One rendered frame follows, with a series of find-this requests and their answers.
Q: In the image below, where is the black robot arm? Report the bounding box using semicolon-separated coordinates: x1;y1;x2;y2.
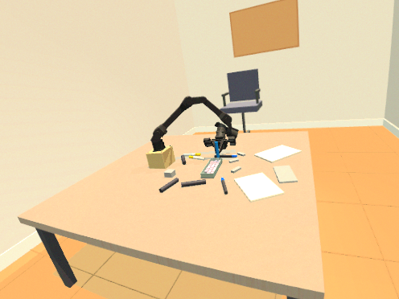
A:
150;96;239;152

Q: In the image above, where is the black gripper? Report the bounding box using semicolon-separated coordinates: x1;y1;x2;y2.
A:
203;129;237;153

